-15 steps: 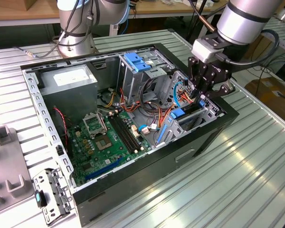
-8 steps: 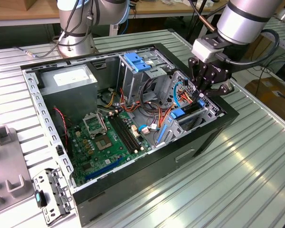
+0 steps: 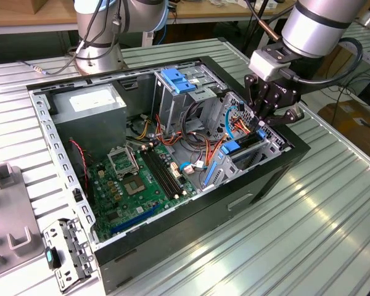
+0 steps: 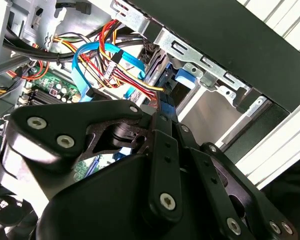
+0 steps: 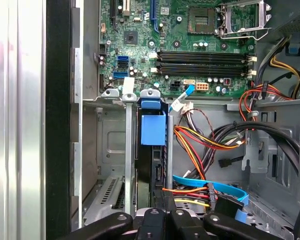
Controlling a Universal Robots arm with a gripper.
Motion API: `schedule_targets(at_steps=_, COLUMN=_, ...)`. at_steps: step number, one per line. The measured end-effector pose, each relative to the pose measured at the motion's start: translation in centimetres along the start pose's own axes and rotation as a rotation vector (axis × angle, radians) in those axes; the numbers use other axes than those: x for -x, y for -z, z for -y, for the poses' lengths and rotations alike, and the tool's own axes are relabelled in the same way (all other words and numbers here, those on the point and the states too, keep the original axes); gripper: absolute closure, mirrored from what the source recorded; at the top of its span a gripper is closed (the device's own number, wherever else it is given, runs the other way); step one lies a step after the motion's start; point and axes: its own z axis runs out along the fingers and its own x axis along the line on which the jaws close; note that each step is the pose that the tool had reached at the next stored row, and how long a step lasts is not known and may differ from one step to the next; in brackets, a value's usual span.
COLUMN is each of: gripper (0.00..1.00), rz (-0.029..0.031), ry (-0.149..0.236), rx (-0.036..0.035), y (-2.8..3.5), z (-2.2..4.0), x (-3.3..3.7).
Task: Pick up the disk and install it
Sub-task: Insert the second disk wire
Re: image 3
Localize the metal socket cover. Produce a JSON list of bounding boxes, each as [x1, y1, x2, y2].
[[107, 146, 140, 180]]

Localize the yellow black power wires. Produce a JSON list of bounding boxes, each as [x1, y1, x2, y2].
[[128, 113, 157, 140]]

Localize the thick black camera cable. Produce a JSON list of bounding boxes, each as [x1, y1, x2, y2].
[[279, 36, 364, 86]]

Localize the wooden desk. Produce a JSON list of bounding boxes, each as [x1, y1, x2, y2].
[[0, 0, 297, 35]]

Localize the grey cable with plug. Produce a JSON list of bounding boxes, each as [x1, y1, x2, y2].
[[18, 60, 81, 76]]

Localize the hard disk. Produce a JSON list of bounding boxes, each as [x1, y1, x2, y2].
[[221, 128, 268, 155]]

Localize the blue plastic bay rail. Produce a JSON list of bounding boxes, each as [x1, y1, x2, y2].
[[203, 160, 218, 187]]

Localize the hinged metal slot bracket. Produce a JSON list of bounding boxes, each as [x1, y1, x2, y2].
[[42, 217, 97, 292]]

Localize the grey parts rack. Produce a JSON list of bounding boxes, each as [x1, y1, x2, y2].
[[0, 163, 47, 278]]

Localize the black open PC case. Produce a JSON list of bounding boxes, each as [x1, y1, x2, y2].
[[26, 55, 311, 295]]

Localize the black RAM slot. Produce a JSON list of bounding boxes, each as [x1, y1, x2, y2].
[[149, 148, 182, 197], [154, 147, 186, 194], [141, 149, 173, 200], [145, 149, 178, 199]]

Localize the CPU socket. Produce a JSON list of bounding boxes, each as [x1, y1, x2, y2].
[[121, 175, 149, 197]]

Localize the blue flat data cable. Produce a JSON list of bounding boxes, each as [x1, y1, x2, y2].
[[178, 104, 245, 171]]

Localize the empty blue drive carrier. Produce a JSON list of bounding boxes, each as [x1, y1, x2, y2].
[[161, 68, 199, 95]]

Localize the green motherboard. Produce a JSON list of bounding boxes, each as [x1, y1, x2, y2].
[[88, 143, 199, 244]]

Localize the tall metal drive cage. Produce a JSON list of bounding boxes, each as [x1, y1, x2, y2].
[[152, 63, 228, 134]]

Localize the blue expansion slot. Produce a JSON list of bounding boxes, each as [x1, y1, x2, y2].
[[110, 203, 160, 237]]

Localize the teal black latch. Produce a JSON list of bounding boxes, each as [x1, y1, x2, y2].
[[45, 248, 62, 269]]

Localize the copper coloured tube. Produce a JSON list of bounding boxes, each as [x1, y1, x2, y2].
[[258, 19, 282, 43]]

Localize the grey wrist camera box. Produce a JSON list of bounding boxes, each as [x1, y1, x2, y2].
[[248, 49, 294, 83]]

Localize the perforated metal disk bay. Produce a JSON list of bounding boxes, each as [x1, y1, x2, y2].
[[203, 91, 294, 189]]

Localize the grey power supply unit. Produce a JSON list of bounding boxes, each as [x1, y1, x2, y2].
[[51, 83, 128, 155]]

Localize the red orange black wire bundle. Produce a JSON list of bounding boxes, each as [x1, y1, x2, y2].
[[178, 101, 257, 169]]

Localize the brown cardboard box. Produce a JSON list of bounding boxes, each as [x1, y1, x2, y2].
[[317, 101, 370, 149]]

